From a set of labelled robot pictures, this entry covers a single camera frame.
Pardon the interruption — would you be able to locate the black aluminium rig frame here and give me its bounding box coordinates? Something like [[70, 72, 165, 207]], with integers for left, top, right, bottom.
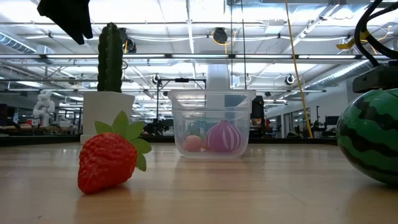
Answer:
[[0, 134, 340, 147]]

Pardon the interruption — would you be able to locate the overhead rig light bar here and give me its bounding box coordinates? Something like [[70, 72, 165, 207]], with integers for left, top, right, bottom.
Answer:
[[0, 53, 398, 60]]

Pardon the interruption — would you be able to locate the purple toy onion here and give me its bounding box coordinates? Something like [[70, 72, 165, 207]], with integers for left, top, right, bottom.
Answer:
[[205, 119, 243, 153]]

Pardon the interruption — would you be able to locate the clear plastic tupperware container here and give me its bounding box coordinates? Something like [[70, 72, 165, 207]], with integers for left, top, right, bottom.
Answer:
[[167, 89, 257, 159]]

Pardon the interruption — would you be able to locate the large red toy strawberry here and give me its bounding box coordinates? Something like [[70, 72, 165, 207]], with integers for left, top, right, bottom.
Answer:
[[76, 110, 152, 195]]

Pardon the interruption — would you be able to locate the black background stand frame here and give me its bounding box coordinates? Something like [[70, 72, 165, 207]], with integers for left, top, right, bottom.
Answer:
[[156, 77, 207, 125]]

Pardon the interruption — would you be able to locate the black background monitor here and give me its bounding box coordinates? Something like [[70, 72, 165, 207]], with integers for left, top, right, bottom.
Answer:
[[325, 115, 340, 127]]

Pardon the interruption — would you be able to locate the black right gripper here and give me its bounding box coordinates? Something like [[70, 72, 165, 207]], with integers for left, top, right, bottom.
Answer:
[[353, 63, 398, 93]]

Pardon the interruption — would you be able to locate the white square pillar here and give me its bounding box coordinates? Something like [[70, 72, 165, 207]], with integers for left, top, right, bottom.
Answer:
[[206, 63, 231, 91]]

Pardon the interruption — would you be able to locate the pink textured toy fruit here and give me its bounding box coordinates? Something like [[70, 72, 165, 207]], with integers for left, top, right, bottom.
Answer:
[[184, 134, 203, 152]]

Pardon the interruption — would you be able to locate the yellow hanging cable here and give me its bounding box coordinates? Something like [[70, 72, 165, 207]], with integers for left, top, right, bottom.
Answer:
[[284, 0, 314, 139]]

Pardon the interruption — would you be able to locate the yellow cable tag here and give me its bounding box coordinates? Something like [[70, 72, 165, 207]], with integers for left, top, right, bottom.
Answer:
[[335, 30, 371, 50]]

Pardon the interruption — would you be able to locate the green striped toy watermelon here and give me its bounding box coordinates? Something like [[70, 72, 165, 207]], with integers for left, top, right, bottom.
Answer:
[[336, 88, 398, 186]]

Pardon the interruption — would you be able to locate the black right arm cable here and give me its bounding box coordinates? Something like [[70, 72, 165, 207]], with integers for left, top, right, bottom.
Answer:
[[354, 0, 398, 68]]

